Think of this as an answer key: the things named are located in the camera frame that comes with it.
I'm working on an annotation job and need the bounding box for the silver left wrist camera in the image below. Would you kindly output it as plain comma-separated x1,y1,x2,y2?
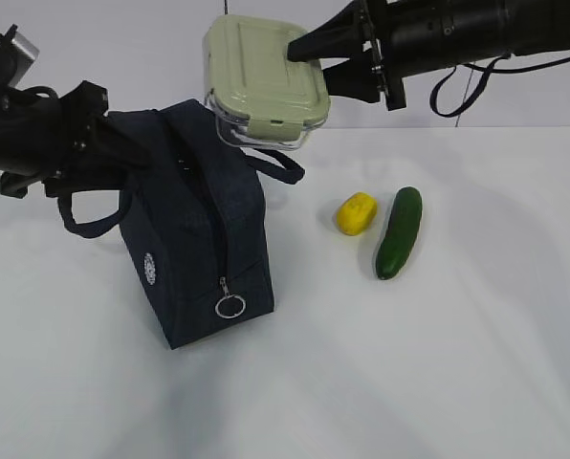
3,24,40,85

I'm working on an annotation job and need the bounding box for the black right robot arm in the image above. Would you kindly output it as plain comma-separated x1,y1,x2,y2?
287,1,570,117

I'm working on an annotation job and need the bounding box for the green cucumber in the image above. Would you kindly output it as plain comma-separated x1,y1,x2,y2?
375,186,423,280

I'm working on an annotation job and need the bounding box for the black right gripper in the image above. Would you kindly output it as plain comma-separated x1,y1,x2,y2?
287,0,406,111

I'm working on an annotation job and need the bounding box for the glass container with green lid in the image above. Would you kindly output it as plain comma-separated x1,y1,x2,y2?
203,14,331,151

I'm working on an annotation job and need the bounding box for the yellow lemon-shaped toy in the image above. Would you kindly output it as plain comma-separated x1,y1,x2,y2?
336,192,378,236

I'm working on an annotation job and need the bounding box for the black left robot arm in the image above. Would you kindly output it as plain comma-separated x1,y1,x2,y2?
0,25,150,199

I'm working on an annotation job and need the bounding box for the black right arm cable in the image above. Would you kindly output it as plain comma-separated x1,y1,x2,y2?
429,45,570,118

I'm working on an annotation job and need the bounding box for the dark navy lunch bag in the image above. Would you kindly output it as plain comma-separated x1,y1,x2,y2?
58,99,304,349

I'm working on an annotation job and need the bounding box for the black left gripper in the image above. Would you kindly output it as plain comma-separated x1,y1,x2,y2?
0,80,151,199

